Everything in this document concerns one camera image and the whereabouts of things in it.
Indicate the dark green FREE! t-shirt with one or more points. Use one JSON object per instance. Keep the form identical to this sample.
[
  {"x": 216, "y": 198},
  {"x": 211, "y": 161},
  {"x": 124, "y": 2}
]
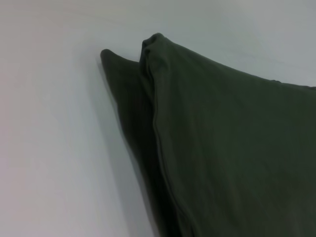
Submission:
[{"x": 222, "y": 148}]

